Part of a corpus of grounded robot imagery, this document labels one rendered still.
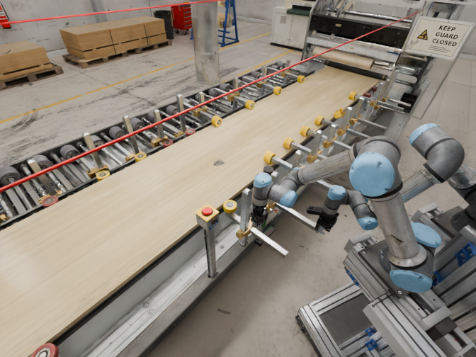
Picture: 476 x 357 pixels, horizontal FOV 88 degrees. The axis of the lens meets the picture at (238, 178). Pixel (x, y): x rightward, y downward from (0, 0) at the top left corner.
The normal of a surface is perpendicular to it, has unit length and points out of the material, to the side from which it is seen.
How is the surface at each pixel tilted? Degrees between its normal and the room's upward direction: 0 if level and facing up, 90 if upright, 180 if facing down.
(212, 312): 0
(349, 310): 0
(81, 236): 0
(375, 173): 84
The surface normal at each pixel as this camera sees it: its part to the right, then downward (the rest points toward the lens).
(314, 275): 0.03, -0.74
